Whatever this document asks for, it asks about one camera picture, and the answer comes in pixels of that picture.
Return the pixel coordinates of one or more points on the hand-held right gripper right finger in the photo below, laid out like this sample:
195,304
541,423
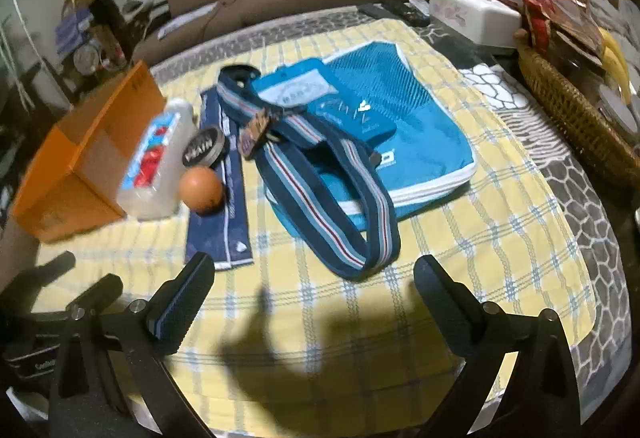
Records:
442,313

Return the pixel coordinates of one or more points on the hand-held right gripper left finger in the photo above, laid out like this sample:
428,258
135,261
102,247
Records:
172,313

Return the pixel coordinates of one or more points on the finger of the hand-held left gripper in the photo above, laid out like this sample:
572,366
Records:
97,290
47,273

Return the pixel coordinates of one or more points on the orange cardboard box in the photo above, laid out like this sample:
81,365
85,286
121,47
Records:
65,198

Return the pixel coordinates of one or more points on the navy blue towel packet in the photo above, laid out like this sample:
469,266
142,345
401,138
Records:
220,233

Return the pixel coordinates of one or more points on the orange ball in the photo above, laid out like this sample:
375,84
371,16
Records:
200,190

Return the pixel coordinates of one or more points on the plastic bottle with fruit label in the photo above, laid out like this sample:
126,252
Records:
150,157

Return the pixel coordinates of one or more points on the blue mesh bag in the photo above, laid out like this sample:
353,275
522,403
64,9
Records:
415,152

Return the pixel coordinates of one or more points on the round black tin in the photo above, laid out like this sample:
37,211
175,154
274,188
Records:
202,148

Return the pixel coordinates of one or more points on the blue plastic pouch packet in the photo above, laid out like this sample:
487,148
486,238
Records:
345,115

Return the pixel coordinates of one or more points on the yellow plaid cloth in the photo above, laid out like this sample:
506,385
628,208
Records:
475,268

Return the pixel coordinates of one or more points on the colourful hang tag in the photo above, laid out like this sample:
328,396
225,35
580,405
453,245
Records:
254,132

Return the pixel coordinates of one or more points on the round metal tin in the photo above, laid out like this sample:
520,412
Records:
87,57

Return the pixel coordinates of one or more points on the wicker basket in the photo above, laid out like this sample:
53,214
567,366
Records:
565,107

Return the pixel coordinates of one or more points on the stack of purple boxes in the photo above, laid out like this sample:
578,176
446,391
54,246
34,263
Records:
72,30

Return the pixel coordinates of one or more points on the white headset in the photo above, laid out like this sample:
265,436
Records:
137,5

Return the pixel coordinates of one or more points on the white papers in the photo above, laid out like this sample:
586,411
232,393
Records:
187,20

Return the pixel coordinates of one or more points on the white tissue box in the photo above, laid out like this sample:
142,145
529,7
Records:
470,15

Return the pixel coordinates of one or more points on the black remote control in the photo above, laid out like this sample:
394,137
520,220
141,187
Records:
372,10
407,12

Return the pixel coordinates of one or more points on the yellow bananas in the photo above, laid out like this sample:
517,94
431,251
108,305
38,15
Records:
617,57

